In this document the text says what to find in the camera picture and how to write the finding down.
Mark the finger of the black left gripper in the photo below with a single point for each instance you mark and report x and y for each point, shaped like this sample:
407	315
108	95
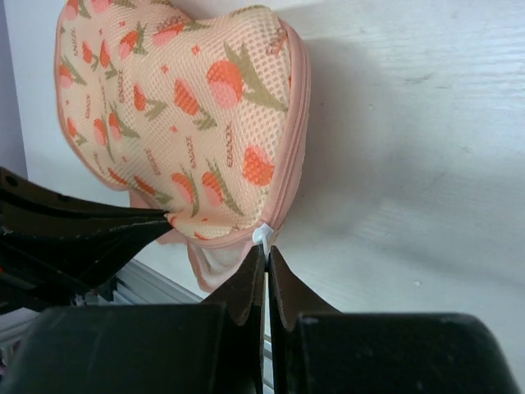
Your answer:
31	198
78	262

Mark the pink tulip mesh laundry bag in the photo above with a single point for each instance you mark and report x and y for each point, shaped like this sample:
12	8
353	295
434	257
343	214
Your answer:
203	119

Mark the aluminium mounting rail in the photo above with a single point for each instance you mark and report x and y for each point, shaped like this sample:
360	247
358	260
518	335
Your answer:
137	284

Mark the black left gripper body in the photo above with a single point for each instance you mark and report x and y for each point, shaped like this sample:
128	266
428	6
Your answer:
19	292

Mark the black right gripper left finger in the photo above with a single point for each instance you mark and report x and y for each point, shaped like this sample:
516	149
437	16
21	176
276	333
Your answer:
214	346

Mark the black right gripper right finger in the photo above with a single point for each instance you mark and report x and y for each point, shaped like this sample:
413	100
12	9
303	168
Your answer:
318	349

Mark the white zipper pull tie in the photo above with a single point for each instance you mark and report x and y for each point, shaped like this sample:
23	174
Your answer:
262	236

